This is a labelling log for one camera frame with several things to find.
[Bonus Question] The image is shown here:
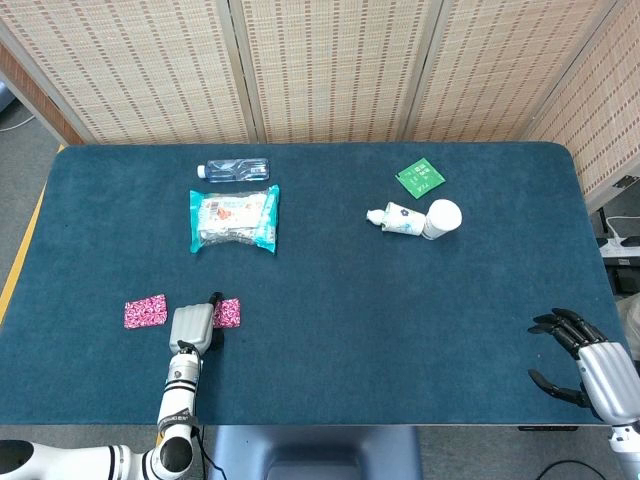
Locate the beige bag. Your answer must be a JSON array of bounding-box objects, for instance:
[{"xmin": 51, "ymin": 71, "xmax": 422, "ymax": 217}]
[{"xmin": 614, "ymin": 292, "xmax": 640, "ymax": 361}]

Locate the teal felt table cover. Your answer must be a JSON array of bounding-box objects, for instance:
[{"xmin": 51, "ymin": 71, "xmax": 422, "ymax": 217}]
[{"xmin": 0, "ymin": 141, "xmax": 631, "ymax": 427}]

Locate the clear plastic water bottle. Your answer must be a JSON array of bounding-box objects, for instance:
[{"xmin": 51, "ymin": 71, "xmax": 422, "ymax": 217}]
[{"xmin": 195, "ymin": 157, "xmax": 271, "ymax": 185}]

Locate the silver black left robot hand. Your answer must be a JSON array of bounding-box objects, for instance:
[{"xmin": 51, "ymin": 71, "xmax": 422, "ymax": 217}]
[{"xmin": 168, "ymin": 291, "xmax": 226, "ymax": 356}]

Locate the plain white paper cup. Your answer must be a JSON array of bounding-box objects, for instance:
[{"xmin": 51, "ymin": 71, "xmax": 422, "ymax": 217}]
[{"xmin": 421, "ymin": 198, "xmax": 463, "ymax": 242}]

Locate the teal snack package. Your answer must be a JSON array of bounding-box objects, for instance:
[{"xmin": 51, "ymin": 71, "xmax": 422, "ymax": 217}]
[{"xmin": 188, "ymin": 184, "xmax": 281, "ymax": 256}]

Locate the dark brown woven screen panel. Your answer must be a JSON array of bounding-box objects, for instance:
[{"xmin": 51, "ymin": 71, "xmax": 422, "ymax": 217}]
[{"xmin": 0, "ymin": 42, "xmax": 84, "ymax": 146}]

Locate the pink packet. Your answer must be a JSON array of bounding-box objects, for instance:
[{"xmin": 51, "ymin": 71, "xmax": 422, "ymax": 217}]
[
  {"xmin": 212, "ymin": 297, "xmax": 242, "ymax": 330},
  {"xmin": 123, "ymin": 293, "xmax": 168, "ymax": 331}
]

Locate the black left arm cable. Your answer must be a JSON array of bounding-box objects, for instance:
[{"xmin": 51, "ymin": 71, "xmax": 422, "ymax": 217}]
[{"xmin": 175, "ymin": 339, "xmax": 224, "ymax": 480}]

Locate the white power strip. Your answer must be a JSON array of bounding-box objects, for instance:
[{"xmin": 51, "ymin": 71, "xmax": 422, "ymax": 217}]
[{"xmin": 598, "ymin": 234, "xmax": 640, "ymax": 259}]

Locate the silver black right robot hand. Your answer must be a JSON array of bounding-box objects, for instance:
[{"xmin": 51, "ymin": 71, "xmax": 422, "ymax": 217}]
[{"xmin": 527, "ymin": 307, "xmax": 640, "ymax": 426}]

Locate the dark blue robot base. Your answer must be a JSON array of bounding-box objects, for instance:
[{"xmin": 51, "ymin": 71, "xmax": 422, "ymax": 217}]
[{"xmin": 207, "ymin": 424, "xmax": 424, "ymax": 480}]

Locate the paper cup with blue print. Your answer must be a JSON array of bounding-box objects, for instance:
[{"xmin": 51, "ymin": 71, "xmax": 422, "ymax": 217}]
[{"xmin": 381, "ymin": 201, "xmax": 427, "ymax": 237}]

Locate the bamboo folding screen panel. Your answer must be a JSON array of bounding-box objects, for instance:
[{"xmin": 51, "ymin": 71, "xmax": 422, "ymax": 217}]
[
  {"xmin": 227, "ymin": 0, "xmax": 444, "ymax": 145},
  {"xmin": 0, "ymin": 0, "xmax": 259, "ymax": 146},
  {"xmin": 402, "ymin": 0, "xmax": 626, "ymax": 144},
  {"xmin": 522, "ymin": 0, "xmax": 640, "ymax": 211}
]

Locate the black floor cable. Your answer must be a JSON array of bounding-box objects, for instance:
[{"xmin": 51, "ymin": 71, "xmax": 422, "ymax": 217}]
[{"xmin": 539, "ymin": 458, "xmax": 621, "ymax": 480}]

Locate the green square sachet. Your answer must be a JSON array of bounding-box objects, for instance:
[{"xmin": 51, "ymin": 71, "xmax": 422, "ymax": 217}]
[{"xmin": 396, "ymin": 157, "xmax": 446, "ymax": 200}]

